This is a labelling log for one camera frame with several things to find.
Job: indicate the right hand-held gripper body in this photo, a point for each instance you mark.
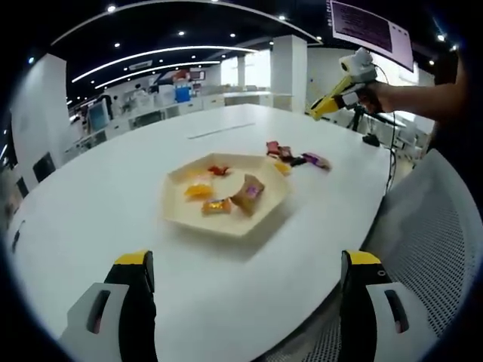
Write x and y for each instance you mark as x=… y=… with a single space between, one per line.
x=360 y=66

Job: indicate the small red snack packet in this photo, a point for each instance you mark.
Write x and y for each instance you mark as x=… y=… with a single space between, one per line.
x=219 y=170

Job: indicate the white kiosk screen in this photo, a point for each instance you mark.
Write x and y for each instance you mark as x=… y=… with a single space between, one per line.
x=99 y=115

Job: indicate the black tripod stand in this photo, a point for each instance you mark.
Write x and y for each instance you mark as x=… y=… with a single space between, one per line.
x=355 y=120

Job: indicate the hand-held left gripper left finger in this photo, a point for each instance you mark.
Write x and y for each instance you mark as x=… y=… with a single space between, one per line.
x=120 y=324

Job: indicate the blue box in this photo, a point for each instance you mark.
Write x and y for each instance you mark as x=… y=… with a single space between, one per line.
x=183 y=94

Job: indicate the black office chair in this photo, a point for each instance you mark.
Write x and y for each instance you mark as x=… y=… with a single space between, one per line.
x=42 y=166

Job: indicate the orange brown snack packet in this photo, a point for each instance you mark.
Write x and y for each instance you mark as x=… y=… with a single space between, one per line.
x=217 y=206

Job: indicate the person's dark clothing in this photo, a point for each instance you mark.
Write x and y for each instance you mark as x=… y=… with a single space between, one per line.
x=447 y=132

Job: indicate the person's right hand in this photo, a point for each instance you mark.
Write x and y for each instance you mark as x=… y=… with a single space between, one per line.
x=379 y=98

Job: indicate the white square pillar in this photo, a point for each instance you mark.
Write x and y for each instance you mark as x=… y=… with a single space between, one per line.
x=37 y=113
x=288 y=75

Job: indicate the dark snack packet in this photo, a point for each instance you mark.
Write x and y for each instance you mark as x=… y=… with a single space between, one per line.
x=297 y=160

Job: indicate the red snack bar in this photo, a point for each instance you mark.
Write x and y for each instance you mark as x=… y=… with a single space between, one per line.
x=272 y=148

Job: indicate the small black object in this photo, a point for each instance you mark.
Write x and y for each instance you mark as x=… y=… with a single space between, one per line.
x=17 y=237

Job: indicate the hanging display screen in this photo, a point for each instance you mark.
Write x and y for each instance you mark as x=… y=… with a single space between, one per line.
x=370 y=30

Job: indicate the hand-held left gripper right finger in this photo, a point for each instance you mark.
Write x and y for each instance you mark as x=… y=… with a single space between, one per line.
x=370 y=324

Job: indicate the black computer mouse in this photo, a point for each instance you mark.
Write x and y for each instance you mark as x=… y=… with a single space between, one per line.
x=371 y=140

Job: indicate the cream hexagonal container tray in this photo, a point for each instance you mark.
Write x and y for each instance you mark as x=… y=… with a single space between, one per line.
x=181 y=215

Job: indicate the white lab counter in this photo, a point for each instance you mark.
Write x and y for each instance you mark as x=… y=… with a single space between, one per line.
x=211 y=102

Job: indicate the purple tan snack packet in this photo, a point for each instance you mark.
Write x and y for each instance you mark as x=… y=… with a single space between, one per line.
x=249 y=192

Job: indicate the yellow orange snack packet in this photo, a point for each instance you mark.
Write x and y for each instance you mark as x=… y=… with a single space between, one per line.
x=197 y=189

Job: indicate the white mesh office chair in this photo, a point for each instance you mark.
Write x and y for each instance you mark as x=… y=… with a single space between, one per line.
x=434 y=234

